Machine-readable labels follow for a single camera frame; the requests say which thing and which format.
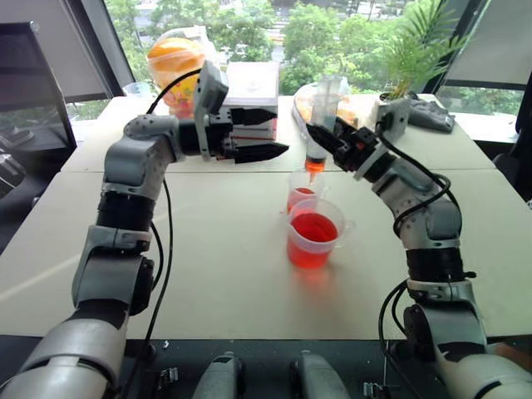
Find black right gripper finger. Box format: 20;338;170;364
333;116;355;139
305;122;347;158

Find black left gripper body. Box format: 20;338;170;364
206;109;241;162

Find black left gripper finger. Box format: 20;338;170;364
234;141;291;165
230;107;278;127

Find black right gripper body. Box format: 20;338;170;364
331;126;380;172

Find clear plastic syringe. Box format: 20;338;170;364
303;75;349;187

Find small clear cup red liquid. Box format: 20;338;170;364
285;169;330;215

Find empty clear plastic cup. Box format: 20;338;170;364
123;81;151;99

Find large clear cup red liquid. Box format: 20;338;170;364
285;198;357;271

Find white box stack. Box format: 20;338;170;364
219;61;280;145

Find clear bag of snacks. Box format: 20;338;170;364
292;81;367;126

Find plastic bag with oranges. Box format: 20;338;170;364
145;25;217;120

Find grey cloth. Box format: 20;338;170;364
405;93;457;135

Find green potted plant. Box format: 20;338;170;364
376;0;470;121

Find black office chair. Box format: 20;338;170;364
491;89;532;203

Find black monitor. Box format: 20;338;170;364
0;21;79;157

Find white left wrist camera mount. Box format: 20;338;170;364
193;60;230;161

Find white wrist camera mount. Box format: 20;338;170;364
375;97;411;136
193;60;230;161

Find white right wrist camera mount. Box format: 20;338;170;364
375;97;411;136

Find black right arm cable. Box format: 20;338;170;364
375;119;454;399

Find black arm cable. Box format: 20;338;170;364
124;68;204;399
375;119;454;399

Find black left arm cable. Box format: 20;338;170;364
124;68;204;399

